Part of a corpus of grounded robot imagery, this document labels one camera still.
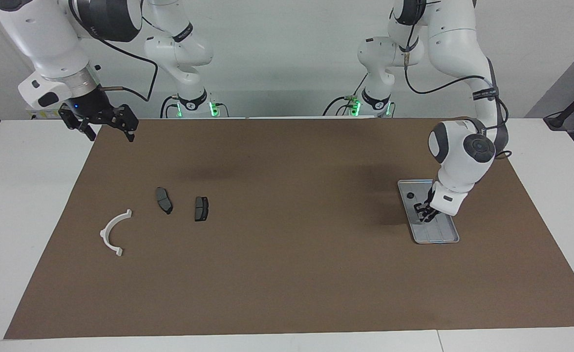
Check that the brown table mat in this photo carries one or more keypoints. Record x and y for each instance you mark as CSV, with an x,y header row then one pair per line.
x,y
286,274

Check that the rectangular dark grey brake pad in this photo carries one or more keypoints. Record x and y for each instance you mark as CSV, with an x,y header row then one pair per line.
x,y
201,209

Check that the white power box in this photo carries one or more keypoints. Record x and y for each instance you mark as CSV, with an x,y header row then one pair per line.
x,y
42,115

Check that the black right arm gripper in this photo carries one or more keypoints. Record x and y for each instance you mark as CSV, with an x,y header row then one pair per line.
x,y
97,110

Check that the curved dark grey brake pad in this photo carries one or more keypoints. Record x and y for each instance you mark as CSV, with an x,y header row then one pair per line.
x,y
163,200

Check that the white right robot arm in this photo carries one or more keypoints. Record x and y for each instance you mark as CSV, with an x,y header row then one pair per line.
x,y
37,34

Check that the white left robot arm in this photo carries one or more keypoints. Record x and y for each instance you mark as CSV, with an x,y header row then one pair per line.
x,y
457,44

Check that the silver metal tray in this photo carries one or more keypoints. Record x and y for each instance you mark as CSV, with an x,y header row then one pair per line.
x,y
438,233

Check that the white curved plastic bracket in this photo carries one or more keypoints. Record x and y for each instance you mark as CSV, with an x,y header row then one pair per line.
x,y
103,234

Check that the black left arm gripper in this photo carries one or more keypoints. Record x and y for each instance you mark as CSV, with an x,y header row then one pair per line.
x,y
431,209

